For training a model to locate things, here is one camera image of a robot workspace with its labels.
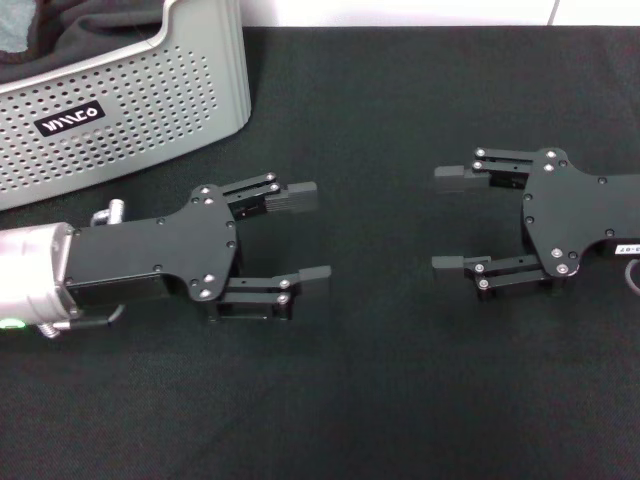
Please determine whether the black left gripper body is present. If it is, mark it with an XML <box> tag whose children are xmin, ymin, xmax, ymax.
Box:
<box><xmin>66</xmin><ymin>184</ymin><xmax>246</xmax><ymax>322</ymax></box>

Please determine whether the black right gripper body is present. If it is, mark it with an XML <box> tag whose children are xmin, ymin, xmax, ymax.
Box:
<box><xmin>522</xmin><ymin>147</ymin><xmax>640</xmax><ymax>297</ymax></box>

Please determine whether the black tablecloth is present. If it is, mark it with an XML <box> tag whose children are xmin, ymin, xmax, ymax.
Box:
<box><xmin>0</xmin><ymin>24</ymin><xmax>640</xmax><ymax>480</ymax></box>

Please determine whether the grey perforated storage box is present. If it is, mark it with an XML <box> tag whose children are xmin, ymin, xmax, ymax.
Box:
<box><xmin>0</xmin><ymin>0</ymin><xmax>252</xmax><ymax>211</ymax></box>

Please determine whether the dark grey crumpled cloth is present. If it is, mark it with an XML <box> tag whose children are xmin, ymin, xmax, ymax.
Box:
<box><xmin>0</xmin><ymin>0</ymin><xmax>174</xmax><ymax>84</ymax></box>

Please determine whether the silver metal cable plug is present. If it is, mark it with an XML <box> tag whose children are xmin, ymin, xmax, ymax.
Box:
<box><xmin>89</xmin><ymin>198</ymin><xmax>127</xmax><ymax>227</ymax></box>

